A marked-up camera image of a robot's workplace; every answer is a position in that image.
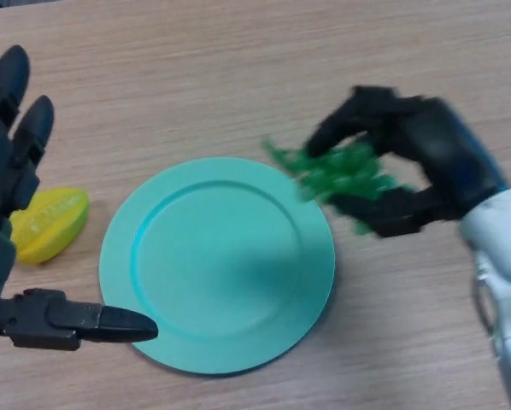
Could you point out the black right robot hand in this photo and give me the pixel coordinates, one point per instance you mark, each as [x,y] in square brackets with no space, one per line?
[448,149]

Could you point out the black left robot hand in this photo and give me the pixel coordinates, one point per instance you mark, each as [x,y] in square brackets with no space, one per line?
[3,171]

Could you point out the green grapes bunch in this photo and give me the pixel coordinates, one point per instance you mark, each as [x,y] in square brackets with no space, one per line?
[345,175]

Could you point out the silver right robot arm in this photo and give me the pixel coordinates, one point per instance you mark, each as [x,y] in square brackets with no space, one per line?
[503,239]

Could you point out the green round plate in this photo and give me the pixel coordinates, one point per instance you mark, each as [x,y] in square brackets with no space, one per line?
[213,265]

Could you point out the yellow starfruit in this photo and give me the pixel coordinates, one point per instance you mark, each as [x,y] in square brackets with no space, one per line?
[50,226]

